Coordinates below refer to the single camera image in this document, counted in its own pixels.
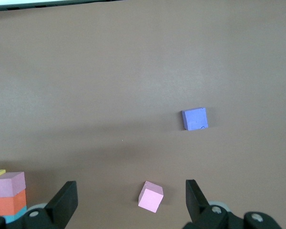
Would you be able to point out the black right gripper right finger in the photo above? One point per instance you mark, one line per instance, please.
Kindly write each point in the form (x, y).
(212, 218)

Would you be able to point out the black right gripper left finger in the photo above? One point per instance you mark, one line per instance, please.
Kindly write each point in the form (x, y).
(54, 212)

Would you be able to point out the blue foam cube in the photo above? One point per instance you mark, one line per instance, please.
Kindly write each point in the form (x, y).
(14, 215)

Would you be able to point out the orange foam cube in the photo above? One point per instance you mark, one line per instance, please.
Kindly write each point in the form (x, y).
(10, 204)

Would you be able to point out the pink foam cube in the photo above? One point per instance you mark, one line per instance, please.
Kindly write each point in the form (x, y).
(150, 199)
(8, 184)

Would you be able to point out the purple foam cube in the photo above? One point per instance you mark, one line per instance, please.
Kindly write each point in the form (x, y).
(195, 119)

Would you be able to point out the brown table mat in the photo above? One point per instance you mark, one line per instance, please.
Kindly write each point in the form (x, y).
(109, 83)

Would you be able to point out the white table edge rail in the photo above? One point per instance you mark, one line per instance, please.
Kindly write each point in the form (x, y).
(26, 3)

